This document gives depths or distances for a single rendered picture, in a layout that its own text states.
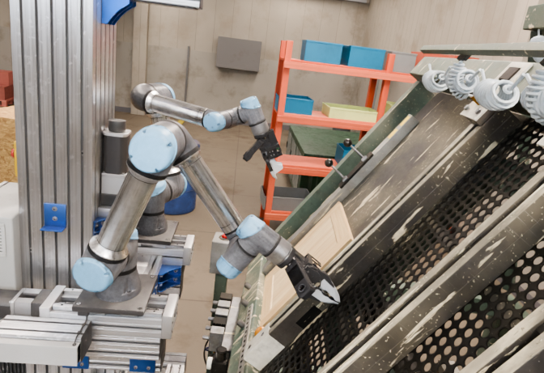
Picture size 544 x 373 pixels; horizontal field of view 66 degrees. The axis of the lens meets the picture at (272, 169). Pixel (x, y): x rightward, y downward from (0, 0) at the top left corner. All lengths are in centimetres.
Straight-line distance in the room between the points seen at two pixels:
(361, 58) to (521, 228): 356
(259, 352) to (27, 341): 71
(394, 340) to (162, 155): 69
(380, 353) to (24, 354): 106
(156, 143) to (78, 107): 47
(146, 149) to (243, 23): 911
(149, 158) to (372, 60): 348
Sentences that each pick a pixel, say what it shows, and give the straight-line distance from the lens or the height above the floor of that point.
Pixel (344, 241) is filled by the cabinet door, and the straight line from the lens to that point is 152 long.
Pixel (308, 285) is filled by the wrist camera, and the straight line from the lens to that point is 117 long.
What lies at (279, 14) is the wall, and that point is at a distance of 1020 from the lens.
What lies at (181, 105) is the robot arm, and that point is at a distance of 175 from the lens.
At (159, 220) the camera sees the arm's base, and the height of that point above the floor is 110.
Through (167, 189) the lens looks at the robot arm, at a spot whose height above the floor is 123.
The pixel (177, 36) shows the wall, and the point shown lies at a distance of 1028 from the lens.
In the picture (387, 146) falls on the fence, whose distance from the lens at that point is 182.
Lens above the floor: 189
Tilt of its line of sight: 16 degrees down
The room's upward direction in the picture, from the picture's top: 7 degrees clockwise
